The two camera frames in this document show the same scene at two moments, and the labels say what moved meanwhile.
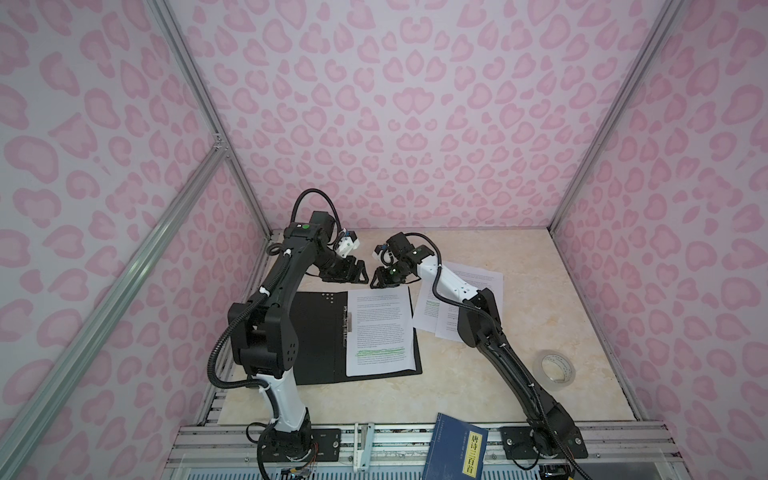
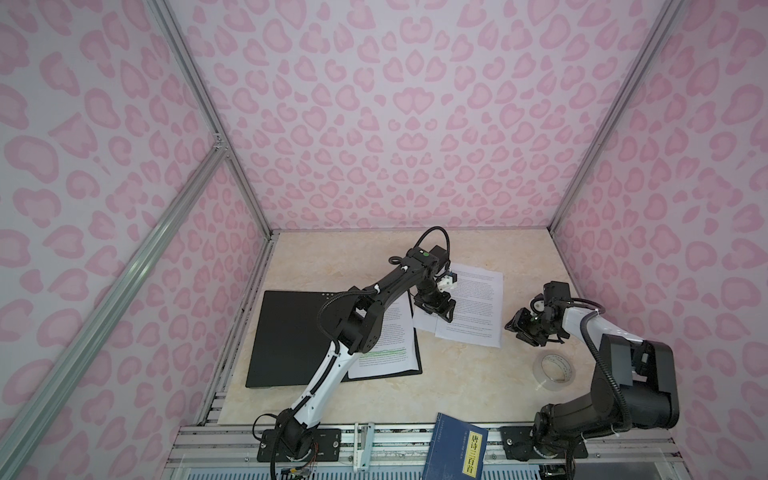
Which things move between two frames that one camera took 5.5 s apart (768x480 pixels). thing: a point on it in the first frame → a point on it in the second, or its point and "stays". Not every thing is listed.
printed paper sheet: [448, 314] stays
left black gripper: [346, 275] → [437, 307]
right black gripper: [382, 279] → [520, 319]
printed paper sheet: [380, 335] stays
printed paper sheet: [425, 315] stays
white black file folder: [321, 326] stays
